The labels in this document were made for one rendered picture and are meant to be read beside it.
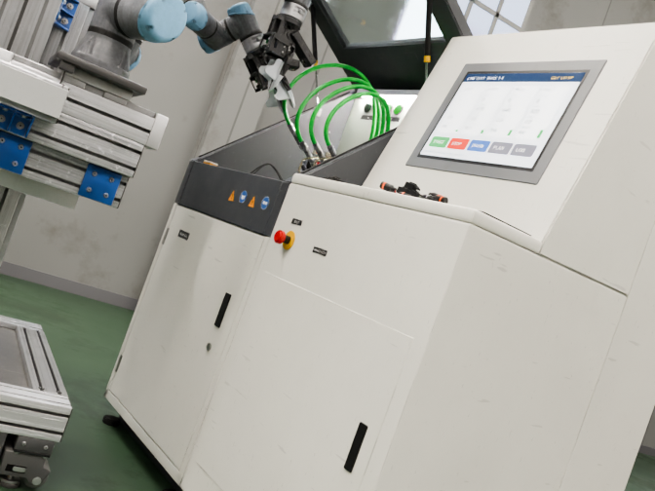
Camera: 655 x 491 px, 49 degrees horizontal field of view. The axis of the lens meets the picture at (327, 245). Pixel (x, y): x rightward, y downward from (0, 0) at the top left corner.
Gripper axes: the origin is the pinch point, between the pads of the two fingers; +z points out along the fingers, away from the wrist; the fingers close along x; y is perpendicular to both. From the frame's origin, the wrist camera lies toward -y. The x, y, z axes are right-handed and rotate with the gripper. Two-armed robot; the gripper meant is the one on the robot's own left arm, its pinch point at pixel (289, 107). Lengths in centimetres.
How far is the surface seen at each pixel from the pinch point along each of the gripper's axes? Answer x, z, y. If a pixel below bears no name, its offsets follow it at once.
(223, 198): -5.8, 17.7, 31.3
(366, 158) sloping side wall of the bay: 28.1, 24.5, -1.6
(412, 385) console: 88, 67, 47
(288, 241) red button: 37, 35, 36
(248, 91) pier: -243, -44, -103
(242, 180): 3.1, 15.3, 26.7
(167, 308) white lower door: -25, 42, 58
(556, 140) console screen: 86, 38, -14
